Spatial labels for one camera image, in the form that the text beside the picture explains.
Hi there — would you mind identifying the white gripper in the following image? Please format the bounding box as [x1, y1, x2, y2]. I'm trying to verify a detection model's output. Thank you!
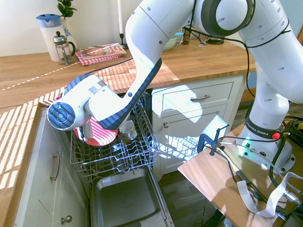
[80, 117, 94, 142]

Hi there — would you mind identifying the red plastic plate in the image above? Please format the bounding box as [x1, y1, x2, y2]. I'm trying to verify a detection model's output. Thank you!
[73, 115, 119, 147]

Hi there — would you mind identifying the steel dishwasher door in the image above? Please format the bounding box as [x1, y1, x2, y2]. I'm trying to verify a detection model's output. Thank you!
[90, 167, 175, 227]

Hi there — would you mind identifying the white mug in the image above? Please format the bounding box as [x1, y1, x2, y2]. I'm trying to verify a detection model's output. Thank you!
[118, 120, 138, 140]

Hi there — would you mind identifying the pizza cookbook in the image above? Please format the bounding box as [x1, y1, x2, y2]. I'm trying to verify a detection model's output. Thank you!
[79, 42, 127, 59]

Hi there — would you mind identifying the glass French press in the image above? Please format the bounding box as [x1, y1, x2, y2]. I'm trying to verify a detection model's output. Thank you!
[52, 31, 76, 67]

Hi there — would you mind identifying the black candle holder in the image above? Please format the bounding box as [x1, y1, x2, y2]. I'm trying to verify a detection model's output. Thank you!
[119, 33, 129, 50]

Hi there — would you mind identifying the white vase with blue print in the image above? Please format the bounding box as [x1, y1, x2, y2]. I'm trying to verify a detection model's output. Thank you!
[62, 18, 79, 51]

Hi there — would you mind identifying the white pitcher with blue lid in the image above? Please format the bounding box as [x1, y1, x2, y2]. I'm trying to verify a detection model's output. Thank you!
[36, 13, 71, 62]

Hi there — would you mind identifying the black screw clamp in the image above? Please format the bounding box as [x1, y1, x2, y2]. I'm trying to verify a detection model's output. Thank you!
[197, 124, 231, 157]

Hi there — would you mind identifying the white candle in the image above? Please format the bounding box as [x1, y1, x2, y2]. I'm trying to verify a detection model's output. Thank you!
[117, 0, 124, 35]

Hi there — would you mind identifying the pale green bowl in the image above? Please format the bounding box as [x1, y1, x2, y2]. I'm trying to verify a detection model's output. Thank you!
[162, 35, 178, 52]

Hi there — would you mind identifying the green leafy plant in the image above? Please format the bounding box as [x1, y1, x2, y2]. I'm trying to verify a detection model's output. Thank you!
[57, 0, 78, 20]

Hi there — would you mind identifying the white cabinet with drawer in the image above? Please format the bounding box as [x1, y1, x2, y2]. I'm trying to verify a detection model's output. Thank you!
[151, 72, 247, 182]

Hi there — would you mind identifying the dark glass bottle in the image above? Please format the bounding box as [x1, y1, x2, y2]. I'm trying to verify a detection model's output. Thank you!
[182, 26, 191, 46]

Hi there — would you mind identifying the clear drinking glass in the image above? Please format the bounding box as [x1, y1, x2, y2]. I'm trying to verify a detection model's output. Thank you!
[198, 35, 211, 47]

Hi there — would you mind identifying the metal bar door handle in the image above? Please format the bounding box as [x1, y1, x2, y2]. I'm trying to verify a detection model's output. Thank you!
[49, 151, 61, 183]

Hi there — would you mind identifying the wire dishwasher rack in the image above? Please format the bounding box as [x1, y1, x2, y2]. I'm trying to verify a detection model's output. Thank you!
[69, 94, 160, 183]

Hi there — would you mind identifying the white cabinet with bar handle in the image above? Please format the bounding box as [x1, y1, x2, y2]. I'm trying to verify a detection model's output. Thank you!
[13, 108, 91, 227]

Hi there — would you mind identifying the black cable on counter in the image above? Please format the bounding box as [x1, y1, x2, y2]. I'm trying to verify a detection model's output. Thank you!
[87, 56, 134, 74]

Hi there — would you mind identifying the metal drawer handle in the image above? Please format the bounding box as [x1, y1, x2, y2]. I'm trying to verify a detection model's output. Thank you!
[190, 95, 211, 103]

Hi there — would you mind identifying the black cable with adapter box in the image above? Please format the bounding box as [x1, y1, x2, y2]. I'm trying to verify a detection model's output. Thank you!
[216, 141, 269, 204]

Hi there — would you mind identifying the black cable along robot arm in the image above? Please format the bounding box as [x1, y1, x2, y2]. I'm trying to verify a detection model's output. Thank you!
[183, 0, 292, 105]

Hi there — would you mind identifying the white flat ribbon cable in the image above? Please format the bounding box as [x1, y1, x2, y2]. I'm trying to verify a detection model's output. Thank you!
[236, 172, 303, 218]

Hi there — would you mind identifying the black and yellow cable bundle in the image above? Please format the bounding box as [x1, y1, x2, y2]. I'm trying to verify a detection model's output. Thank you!
[282, 115, 303, 148]

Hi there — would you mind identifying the metal cable connector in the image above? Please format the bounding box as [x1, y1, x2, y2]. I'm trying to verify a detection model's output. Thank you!
[283, 190, 303, 207]

